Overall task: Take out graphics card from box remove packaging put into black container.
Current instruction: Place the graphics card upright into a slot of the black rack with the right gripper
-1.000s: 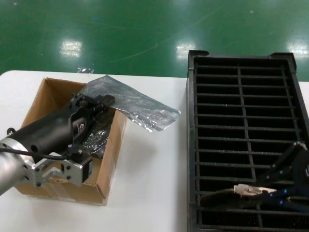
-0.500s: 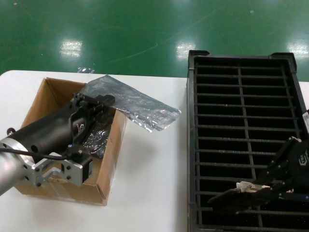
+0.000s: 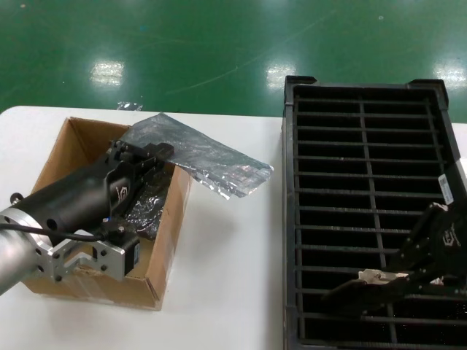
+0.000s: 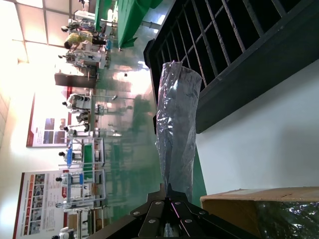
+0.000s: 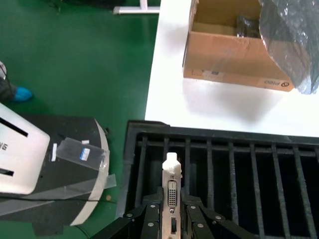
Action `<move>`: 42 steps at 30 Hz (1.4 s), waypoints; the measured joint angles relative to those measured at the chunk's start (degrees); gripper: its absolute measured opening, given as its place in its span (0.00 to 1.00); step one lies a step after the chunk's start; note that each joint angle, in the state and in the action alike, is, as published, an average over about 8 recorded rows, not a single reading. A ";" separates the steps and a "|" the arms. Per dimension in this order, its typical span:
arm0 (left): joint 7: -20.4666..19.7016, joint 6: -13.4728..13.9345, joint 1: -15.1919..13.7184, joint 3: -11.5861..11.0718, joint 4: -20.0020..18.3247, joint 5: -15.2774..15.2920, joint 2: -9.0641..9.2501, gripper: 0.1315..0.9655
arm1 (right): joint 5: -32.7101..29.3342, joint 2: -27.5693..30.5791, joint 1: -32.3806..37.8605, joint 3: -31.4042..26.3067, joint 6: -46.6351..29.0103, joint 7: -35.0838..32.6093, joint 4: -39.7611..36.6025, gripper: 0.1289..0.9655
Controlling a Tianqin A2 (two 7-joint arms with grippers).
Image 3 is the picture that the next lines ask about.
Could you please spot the small crumpled plastic scrap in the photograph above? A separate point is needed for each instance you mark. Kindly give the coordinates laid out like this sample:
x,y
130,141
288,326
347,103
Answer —
x,y
129,106

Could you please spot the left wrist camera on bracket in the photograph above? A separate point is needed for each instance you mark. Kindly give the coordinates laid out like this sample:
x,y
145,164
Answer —
x,y
113,255

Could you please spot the grey antistatic plastic bag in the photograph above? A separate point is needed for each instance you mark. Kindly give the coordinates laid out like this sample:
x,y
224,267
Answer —
x,y
219,164

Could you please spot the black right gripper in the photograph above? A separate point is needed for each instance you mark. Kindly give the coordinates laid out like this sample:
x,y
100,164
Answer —
x,y
456,255

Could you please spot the open brown cardboard box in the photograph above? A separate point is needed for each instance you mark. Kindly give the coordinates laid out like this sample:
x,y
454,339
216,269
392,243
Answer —
x,y
84,142

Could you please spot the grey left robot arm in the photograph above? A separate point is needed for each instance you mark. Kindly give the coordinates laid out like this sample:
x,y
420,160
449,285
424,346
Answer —
x,y
16,259

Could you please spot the black slotted plastic container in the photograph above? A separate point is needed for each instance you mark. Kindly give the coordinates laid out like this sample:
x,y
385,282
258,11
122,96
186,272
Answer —
x,y
365,91

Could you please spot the bagged graphics card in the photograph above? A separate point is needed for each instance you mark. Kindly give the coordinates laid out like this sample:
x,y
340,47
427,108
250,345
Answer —
x,y
147,213

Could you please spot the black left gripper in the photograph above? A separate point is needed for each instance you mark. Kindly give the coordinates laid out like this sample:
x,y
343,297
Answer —
x,y
76,200

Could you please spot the graphics card with metal bracket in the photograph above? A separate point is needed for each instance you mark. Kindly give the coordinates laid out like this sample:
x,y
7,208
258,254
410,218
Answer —
x,y
346,291

